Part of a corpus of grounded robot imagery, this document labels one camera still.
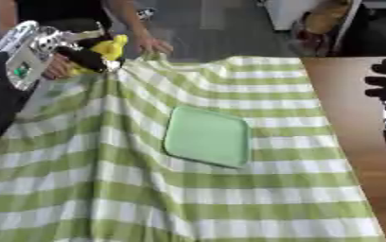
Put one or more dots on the person's right forearm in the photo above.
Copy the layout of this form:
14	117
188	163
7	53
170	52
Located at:
5	17

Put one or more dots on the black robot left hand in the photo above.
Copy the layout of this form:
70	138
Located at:
86	58

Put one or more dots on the silver black robot left arm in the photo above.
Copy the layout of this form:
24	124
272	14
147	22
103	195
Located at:
24	64

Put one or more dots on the person's left forearm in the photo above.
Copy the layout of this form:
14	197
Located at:
129	19

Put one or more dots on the green square mat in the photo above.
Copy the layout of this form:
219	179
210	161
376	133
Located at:
207	137

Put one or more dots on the person's left hand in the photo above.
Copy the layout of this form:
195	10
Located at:
153	46

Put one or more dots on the white cabinet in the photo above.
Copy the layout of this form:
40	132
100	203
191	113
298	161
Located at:
293	12

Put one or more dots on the person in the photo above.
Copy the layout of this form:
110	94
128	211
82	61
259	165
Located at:
64	12

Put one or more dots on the yellow soft toy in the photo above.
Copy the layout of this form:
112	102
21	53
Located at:
113	48

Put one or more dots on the brown and red bag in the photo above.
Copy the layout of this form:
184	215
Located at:
319	28

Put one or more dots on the person's right hand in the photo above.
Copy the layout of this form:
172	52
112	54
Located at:
58	67

